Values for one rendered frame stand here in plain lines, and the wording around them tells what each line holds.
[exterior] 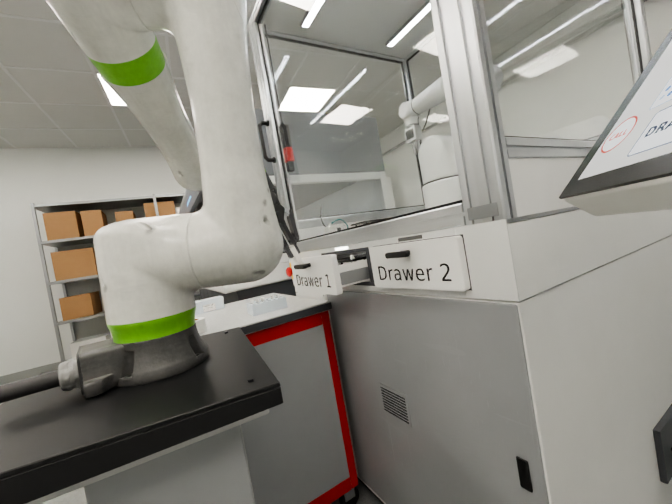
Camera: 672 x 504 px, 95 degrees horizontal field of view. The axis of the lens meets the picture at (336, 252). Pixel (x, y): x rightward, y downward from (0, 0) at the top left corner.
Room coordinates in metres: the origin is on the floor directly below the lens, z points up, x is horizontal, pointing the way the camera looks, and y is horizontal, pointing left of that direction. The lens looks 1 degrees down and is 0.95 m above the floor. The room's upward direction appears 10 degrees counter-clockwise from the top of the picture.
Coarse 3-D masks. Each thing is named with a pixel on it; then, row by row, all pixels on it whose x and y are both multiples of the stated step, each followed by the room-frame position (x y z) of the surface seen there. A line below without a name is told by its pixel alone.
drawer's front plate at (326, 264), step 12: (312, 264) 0.92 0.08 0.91; (324, 264) 0.85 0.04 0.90; (336, 264) 0.82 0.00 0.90; (300, 276) 1.01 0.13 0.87; (312, 276) 0.93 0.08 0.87; (324, 276) 0.87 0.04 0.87; (336, 276) 0.82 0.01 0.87; (300, 288) 1.03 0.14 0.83; (312, 288) 0.95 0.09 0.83; (324, 288) 0.88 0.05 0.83; (336, 288) 0.82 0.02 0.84
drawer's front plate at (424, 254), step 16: (432, 240) 0.65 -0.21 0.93; (448, 240) 0.61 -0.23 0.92; (384, 256) 0.79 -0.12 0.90; (416, 256) 0.70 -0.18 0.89; (432, 256) 0.66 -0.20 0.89; (448, 256) 0.62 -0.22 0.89; (464, 256) 0.60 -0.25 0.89; (384, 272) 0.80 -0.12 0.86; (400, 272) 0.75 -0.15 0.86; (432, 272) 0.66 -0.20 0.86; (464, 272) 0.60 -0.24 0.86; (416, 288) 0.71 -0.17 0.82; (432, 288) 0.67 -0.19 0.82; (448, 288) 0.63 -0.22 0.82; (464, 288) 0.60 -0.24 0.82
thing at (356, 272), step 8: (344, 264) 0.86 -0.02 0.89; (352, 264) 0.87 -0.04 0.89; (360, 264) 0.88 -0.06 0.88; (344, 272) 0.85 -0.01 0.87; (352, 272) 0.86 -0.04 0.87; (360, 272) 0.88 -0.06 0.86; (368, 272) 0.89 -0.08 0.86; (344, 280) 0.85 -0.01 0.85; (352, 280) 0.86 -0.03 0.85; (360, 280) 0.88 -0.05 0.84
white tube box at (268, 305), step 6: (264, 300) 1.13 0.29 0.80; (270, 300) 1.11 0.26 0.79; (276, 300) 1.09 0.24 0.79; (282, 300) 1.10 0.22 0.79; (252, 306) 1.04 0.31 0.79; (258, 306) 1.05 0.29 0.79; (264, 306) 1.06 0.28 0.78; (270, 306) 1.07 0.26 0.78; (276, 306) 1.08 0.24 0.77; (282, 306) 1.09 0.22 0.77; (252, 312) 1.05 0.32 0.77; (258, 312) 1.05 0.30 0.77; (264, 312) 1.06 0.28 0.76
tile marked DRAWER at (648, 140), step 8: (656, 112) 0.29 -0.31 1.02; (664, 112) 0.27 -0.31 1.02; (656, 120) 0.28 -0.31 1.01; (664, 120) 0.27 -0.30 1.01; (648, 128) 0.28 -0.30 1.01; (656, 128) 0.27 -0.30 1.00; (664, 128) 0.26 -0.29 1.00; (640, 136) 0.29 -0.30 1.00; (648, 136) 0.28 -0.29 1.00; (656, 136) 0.27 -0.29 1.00; (664, 136) 0.26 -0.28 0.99; (640, 144) 0.28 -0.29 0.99; (648, 144) 0.27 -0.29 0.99; (656, 144) 0.26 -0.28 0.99; (664, 144) 0.25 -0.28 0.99; (632, 152) 0.29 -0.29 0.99; (640, 152) 0.27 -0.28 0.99
